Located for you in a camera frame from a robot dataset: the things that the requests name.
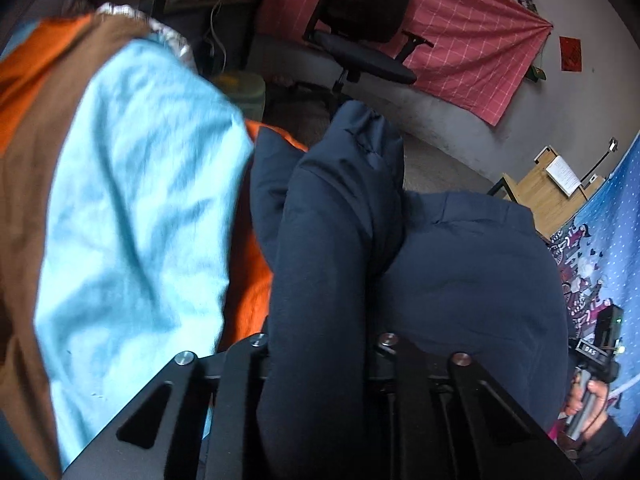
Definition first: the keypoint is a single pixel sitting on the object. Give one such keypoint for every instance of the small green wall ornament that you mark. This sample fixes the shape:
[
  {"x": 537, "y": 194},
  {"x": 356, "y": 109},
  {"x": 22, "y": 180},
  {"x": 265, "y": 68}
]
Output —
[{"x": 538, "y": 74}]

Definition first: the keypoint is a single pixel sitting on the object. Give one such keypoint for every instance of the dark table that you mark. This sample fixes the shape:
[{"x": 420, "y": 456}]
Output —
[{"x": 235, "y": 20}]

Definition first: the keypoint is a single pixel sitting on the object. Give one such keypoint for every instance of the white paper sheet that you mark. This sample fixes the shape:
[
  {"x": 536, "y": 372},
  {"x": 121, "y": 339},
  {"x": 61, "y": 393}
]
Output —
[{"x": 562, "y": 175}]

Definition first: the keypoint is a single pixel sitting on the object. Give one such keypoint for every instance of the red checked wall cloth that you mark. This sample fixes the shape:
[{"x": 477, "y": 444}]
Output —
[{"x": 475, "y": 35}]

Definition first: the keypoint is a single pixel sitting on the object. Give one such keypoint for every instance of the silver shiny cloth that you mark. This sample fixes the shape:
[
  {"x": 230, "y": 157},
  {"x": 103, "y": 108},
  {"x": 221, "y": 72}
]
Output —
[{"x": 170, "y": 40}]

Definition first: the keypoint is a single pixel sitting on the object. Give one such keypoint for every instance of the red wall paper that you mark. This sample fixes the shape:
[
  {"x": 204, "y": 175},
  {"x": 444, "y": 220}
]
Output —
[{"x": 571, "y": 54}]

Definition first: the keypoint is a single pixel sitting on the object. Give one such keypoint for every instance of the wooden desk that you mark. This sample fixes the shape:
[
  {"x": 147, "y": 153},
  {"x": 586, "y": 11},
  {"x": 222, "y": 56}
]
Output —
[{"x": 535, "y": 190}]

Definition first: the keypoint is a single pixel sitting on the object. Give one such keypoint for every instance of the multicoloured patch blanket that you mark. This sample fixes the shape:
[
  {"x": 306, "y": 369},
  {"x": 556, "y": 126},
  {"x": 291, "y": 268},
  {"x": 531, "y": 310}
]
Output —
[{"x": 140, "y": 210}]

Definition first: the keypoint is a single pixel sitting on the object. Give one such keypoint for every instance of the black office chair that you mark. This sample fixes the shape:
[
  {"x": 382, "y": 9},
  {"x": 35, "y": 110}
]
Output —
[{"x": 365, "y": 55}]

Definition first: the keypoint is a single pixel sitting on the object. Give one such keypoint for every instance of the thin black stand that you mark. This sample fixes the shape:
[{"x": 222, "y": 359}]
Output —
[{"x": 612, "y": 144}]

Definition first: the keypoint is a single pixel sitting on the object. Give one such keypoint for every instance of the person's right forearm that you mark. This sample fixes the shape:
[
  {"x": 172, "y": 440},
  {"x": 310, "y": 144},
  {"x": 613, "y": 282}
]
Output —
[{"x": 600, "y": 447}]

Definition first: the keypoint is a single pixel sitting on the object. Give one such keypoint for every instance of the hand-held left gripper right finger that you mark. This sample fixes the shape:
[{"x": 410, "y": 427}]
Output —
[{"x": 415, "y": 410}]

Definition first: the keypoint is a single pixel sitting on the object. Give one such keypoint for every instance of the dark blue jacket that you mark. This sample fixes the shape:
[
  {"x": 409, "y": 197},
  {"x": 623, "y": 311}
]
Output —
[{"x": 450, "y": 270}]

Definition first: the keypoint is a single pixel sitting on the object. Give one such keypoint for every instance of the printed blue blanket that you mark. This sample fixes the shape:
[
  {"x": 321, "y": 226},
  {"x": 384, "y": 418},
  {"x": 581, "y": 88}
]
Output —
[{"x": 615, "y": 240}]

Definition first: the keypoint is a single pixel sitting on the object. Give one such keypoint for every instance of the pale green plastic container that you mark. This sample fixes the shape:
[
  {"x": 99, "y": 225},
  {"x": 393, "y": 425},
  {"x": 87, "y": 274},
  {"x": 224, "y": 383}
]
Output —
[{"x": 245, "y": 95}]

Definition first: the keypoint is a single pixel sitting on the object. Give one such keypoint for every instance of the person's right hand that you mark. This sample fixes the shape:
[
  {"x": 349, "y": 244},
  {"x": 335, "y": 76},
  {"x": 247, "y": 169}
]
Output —
[{"x": 598, "y": 394}]

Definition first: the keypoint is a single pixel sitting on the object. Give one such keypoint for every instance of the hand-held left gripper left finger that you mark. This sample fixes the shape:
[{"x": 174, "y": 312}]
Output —
[{"x": 240, "y": 390}]

